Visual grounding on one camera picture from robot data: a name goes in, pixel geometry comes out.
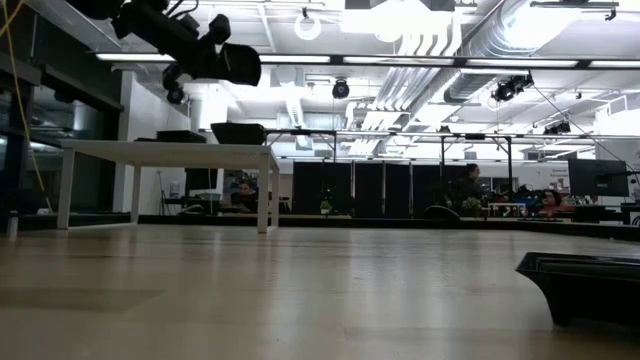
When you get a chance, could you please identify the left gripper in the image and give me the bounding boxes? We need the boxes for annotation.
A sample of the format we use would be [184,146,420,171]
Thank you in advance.
[160,13,263,92]

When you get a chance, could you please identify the wavy square black plate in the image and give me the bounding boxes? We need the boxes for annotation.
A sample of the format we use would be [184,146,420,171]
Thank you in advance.
[210,121,268,147]

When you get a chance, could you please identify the black screen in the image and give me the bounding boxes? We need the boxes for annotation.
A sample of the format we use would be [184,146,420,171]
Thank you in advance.
[184,167,220,192]

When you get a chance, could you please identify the person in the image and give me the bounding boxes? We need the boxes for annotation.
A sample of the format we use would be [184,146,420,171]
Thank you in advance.
[447,162,485,217]
[533,188,576,218]
[222,178,259,214]

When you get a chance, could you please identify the white perforated metal shelf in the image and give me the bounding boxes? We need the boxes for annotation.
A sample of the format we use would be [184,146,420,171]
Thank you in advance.
[57,138,281,234]

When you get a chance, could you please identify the overhead LED light bar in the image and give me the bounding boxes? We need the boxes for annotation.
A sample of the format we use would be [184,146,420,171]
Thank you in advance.
[93,51,640,71]

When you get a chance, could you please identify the black partition panels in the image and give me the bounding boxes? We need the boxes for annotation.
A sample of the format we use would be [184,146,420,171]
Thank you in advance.
[292,159,471,217]

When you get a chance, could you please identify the black ceiling spotlights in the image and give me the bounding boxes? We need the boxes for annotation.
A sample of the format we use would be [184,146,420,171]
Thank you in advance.
[489,72,535,104]

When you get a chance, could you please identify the black computer monitor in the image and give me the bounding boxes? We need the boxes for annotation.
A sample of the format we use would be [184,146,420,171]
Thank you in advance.
[566,158,630,198]

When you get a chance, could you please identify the white ring ceiling lamp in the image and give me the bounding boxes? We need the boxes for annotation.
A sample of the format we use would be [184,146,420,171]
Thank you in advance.
[293,13,322,42]

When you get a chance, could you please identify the silver ventilation duct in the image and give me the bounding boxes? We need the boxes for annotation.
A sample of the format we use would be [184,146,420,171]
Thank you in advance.
[442,0,556,104]

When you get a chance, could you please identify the yellow cable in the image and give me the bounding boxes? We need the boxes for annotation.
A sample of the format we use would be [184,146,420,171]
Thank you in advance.
[0,0,54,216]

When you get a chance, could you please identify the background black rig frame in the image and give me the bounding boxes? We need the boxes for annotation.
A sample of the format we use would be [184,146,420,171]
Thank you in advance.
[264,128,514,211]

